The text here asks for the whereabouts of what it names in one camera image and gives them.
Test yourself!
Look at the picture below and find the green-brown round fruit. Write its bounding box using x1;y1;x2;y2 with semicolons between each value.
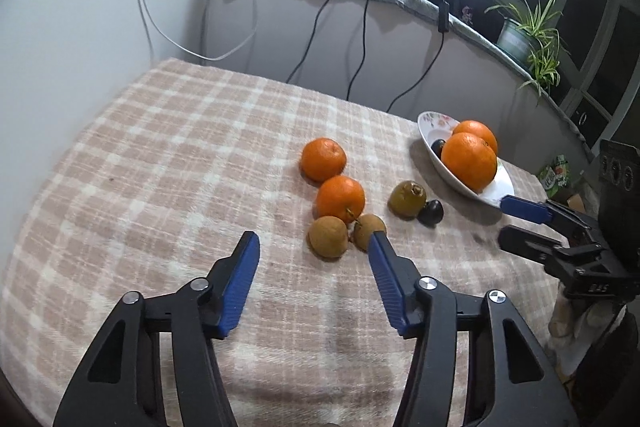
389;180;428;218

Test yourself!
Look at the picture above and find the dark purple plum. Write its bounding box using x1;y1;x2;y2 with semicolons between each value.
418;200;445;227

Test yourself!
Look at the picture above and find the pink checked tablecloth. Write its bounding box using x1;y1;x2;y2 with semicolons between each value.
0;57;568;427

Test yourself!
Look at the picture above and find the cardboard box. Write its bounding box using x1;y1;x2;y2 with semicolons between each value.
559;194;590;214

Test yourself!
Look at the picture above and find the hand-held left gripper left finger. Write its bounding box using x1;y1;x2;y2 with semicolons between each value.
52;231;261;427

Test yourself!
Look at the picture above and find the white refrigerator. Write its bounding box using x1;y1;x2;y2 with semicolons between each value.
0;0;166;168

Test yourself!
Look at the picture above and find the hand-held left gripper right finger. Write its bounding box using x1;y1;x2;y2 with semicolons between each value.
368;231;581;427

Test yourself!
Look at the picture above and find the green printed package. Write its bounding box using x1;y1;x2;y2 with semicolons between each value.
537;155;576;198

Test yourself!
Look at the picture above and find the potted spider plant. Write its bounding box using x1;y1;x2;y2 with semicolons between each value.
484;0;572;106

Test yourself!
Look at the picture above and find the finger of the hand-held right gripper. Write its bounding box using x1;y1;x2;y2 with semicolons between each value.
498;225;607;266
500;194;602;241

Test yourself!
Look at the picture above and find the black cable with inline controller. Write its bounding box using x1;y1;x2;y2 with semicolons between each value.
386;0;451;114

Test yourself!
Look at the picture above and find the white floral plate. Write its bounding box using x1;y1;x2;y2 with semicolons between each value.
417;111;516;209

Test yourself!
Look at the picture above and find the large orange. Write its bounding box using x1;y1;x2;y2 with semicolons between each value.
452;120;499;155
441;132;498;192

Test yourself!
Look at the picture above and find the brown longan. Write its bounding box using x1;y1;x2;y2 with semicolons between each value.
308;216;349;260
353;214;387;253

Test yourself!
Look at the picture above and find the small tangerine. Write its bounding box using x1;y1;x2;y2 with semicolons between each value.
316;176;366;224
300;138;347;182

